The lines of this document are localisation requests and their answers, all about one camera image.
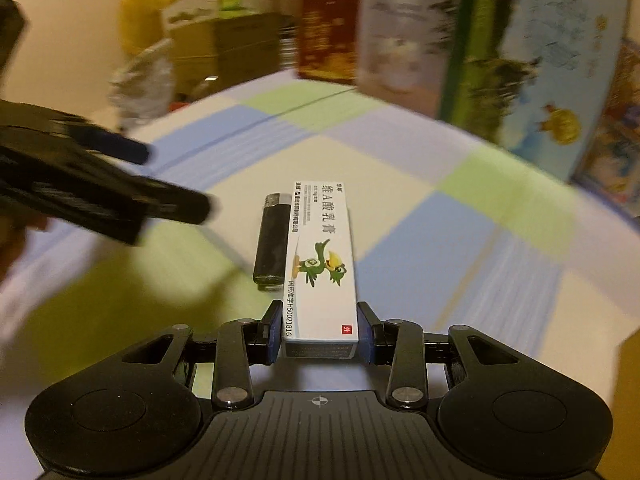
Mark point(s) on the checkered bed sheet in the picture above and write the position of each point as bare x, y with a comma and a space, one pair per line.
446, 229

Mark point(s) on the white ointment box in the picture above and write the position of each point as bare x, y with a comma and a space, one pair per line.
319, 317

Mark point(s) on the blue cartoon milk carton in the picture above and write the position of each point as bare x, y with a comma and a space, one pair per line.
610, 167

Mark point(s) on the red gift box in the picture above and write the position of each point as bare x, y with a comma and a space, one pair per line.
326, 40

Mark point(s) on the green blue milk carton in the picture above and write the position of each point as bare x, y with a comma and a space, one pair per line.
532, 76

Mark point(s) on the cardboard box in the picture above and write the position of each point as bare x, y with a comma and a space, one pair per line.
621, 458

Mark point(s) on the white crumpled plastic bag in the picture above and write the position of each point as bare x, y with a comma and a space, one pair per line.
142, 90

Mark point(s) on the white appliance box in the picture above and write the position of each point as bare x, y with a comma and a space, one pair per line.
404, 49

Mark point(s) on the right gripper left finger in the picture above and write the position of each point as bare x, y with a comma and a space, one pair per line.
241, 344

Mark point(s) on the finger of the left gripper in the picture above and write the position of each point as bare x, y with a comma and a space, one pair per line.
97, 139
173, 202

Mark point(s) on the person's left hand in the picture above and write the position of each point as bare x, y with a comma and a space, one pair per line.
14, 231

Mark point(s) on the brown cardboard boxes stack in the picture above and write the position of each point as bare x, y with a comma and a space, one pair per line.
228, 41

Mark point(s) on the yellow plastic bag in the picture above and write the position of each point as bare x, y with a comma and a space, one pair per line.
140, 24

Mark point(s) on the black lighter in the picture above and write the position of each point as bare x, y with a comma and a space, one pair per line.
269, 265

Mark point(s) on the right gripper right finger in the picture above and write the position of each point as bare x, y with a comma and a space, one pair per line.
399, 345

